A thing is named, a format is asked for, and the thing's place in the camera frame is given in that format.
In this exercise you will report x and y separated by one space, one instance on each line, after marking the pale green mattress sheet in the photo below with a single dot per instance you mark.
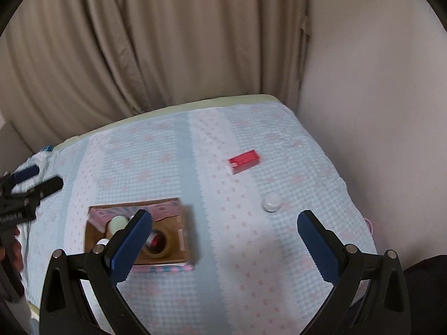
174 109

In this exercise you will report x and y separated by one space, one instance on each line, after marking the person's left hand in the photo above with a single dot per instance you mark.
16 251

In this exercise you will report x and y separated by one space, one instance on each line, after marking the checkered light blue bed cover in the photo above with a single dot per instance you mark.
227 233

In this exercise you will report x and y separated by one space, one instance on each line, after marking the light blue quilt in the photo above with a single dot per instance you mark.
43 150

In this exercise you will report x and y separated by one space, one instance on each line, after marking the beige curtain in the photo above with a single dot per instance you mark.
150 42

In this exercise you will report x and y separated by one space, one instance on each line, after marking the person's dark clothing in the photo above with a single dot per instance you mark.
427 293

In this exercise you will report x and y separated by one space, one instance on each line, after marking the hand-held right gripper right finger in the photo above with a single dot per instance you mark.
316 244

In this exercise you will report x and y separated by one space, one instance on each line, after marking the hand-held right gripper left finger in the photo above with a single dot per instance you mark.
131 244

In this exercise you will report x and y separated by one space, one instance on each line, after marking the cardboard box pink print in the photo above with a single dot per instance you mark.
171 213

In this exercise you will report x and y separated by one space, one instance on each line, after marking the clear tape roll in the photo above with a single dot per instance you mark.
171 246

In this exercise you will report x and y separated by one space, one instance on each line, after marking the small frosted jar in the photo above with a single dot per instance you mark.
272 201

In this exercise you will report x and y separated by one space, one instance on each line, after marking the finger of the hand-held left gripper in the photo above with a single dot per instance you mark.
26 174
49 186

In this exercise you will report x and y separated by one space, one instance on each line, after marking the small red box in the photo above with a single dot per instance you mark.
245 161

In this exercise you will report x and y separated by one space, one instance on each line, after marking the pale green round jar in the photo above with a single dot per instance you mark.
118 224

